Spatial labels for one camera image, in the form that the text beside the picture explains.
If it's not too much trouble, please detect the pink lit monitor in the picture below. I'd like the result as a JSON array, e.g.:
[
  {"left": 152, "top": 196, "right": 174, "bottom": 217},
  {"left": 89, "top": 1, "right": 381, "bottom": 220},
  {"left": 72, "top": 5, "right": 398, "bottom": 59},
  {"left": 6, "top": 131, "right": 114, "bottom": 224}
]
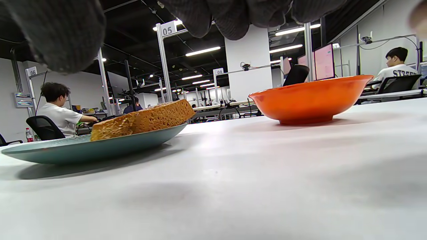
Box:
[{"left": 314, "top": 43, "right": 335, "bottom": 81}]

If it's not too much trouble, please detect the row of ceiling light strips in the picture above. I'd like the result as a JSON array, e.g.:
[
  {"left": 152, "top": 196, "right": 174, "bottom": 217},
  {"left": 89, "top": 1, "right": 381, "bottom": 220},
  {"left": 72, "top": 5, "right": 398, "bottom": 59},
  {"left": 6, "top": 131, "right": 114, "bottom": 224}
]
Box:
[{"left": 100, "top": 18, "right": 321, "bottom": 100}]

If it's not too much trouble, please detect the white metal frame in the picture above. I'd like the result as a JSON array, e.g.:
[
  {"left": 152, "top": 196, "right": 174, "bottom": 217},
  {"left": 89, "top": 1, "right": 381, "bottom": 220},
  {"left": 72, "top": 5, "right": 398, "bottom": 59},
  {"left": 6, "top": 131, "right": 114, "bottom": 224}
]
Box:
[
  {"left": 212, "top": 68, "right": 225, "bottom": 104},
  {"left": 25, "top": 66, "right": 48, "bottom": 118},
  {"left": 303, "top": 22, "right": 315, "bottom": 82},
  {"left": 155, "top": 21, "right": 189, "bottom": 103}
]

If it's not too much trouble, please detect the white desk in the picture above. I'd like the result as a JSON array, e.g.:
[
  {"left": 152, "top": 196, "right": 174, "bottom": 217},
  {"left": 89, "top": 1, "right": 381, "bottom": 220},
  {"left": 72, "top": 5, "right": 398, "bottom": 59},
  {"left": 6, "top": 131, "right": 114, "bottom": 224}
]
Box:
[{"left": 358, "top": 89, "right": 427, "bottom": 103}]

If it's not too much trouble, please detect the grey wall box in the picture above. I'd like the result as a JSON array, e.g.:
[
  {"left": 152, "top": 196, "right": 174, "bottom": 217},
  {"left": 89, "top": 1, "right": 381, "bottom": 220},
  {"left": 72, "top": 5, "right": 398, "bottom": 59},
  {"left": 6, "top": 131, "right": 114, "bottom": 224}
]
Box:
[{"left": 14, "top": 92, "right": 34, "bottom": 108}]

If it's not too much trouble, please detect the white square pillar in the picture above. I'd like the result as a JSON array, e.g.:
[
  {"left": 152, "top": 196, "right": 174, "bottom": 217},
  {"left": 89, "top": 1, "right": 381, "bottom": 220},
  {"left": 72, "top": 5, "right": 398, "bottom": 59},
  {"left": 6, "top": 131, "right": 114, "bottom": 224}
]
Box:
[{"left": 224, "top": 25, "right": 273, "bottom": 102}]

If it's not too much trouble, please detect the teal plate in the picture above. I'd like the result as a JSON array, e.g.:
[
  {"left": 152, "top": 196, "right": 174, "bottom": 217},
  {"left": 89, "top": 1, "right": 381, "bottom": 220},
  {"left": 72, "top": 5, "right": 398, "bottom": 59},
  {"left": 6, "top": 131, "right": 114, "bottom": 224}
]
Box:
[{"left": 1, "top": 123, "right": 188, "bottom": 165}]

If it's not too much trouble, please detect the black office chair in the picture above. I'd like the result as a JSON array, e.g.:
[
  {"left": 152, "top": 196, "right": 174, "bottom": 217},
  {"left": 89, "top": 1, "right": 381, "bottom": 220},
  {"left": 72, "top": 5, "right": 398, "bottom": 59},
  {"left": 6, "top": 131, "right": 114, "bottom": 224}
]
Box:
[
  {"left": 283, "top": 65, "right": 310, "bottom": 87},
  {"left": 376, "top": 74, "right": 423, "bottom": 95},
  {"left": 26, "top": 115, "right": 66, "bottom": 141}
]

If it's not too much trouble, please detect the person's right hand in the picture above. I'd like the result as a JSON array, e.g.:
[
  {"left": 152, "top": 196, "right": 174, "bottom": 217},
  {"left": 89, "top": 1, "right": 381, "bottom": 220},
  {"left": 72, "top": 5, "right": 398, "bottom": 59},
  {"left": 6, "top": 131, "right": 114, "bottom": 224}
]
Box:
[{"left": 0, "top": 0, "right": 349, "bottom": 74}]

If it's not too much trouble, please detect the orange bowl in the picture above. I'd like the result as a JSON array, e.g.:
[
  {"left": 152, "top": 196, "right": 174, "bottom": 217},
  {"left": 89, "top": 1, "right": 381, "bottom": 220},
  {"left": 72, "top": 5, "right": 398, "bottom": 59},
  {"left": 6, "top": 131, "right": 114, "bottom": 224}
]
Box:
[{"left": 249, "top": 75, "right": 374, "bottom": 126}]

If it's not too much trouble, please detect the brown bread slice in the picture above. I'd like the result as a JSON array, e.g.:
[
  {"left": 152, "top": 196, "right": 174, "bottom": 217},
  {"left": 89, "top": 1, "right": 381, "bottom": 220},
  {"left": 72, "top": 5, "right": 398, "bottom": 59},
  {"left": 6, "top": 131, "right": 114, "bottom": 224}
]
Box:
[{"left": 90, "top": 99, "right": 196, "bottom": 142}]

